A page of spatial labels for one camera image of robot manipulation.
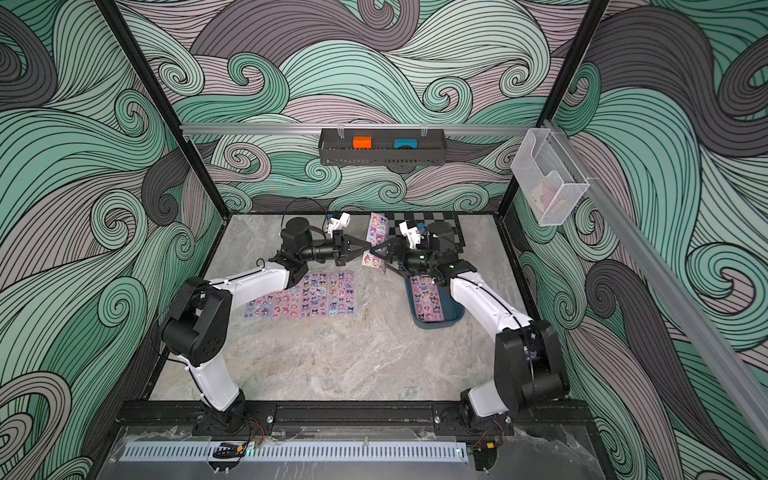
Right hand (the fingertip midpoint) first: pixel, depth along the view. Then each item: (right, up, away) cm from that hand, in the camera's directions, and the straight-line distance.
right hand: (378, 256), depth 79 cm
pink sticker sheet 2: (-37, -17, +13) cm, 43 cm away
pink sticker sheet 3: (-29, -16, +15) cm, 36 cm away
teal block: (+11, +36, +15) cm, 40 cm away
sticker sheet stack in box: (+16, -15, +15) cm, 27 cm away
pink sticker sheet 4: (-21, -14, +16) cm, 30 cm away
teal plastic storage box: (+23, -18, +12) cm, 32 cm away
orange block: (-5, +36, +15) cm, 40 cm away
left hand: (-2, +3, -3) cm, 5 cm away
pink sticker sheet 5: (-12, -14, +18) cm, 26 cm away
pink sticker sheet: (0, +7, +1) cm, 7 cm away
